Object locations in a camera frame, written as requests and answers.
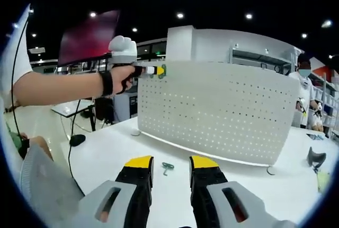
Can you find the black wrist strap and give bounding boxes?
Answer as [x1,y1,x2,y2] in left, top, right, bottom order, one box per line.
[100,71,115,97]

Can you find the white partition cabinet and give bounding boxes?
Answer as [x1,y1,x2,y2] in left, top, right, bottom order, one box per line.
[167,25,302,66]

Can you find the pale yellow object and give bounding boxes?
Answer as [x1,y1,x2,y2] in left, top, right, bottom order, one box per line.
[316,170,332,195]

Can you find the round ceiling downlights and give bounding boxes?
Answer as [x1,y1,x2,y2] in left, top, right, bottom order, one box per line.
[31,12,333,39]

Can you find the green hook assembly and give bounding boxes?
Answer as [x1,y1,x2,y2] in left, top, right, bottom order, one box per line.
[162,162,175,177]
[158,64,168,80]

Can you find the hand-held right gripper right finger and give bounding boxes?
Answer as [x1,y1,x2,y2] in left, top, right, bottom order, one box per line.
[188,155,295,228]

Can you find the white background desk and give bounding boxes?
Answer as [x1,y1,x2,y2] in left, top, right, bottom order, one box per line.
[51,98,96,133]

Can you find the black computer tower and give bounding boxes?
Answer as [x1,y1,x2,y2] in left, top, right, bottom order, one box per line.
[94,96,115,126]

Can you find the dark grey curved object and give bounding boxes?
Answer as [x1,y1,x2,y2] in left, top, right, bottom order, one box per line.
[306,146,327,168]

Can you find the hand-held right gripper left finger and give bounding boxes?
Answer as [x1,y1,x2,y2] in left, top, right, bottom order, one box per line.
[75,155,155,228]

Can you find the black computer mouse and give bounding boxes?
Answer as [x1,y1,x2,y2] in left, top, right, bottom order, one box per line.
[69,134,86,147]

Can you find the white perforated mounting plate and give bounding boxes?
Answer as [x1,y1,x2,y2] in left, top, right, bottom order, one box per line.
[131,60,300,176]

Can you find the person's left hand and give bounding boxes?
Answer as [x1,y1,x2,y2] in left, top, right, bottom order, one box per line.
[110,64,136,95]

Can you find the small printed card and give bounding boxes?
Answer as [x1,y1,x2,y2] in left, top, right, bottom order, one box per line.
[306,133,325,142]

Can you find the grey ribbed device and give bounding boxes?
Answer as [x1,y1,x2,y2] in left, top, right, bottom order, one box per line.
[20,144,86,224]

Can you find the grey metal shelf rack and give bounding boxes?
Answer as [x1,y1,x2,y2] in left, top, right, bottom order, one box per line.
[229,41,304,76]

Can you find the large red wall screen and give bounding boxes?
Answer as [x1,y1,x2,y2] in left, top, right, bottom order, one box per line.
[57,10,121,67]

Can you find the person's white shirt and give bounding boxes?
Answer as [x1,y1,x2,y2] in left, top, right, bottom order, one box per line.
[0,5,34,104]

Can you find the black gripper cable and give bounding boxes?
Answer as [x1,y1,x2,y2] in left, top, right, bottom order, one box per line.
[68,98,86,196]

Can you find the black body-worn cable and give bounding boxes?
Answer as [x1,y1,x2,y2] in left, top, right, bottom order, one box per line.
[10,13,30,137]

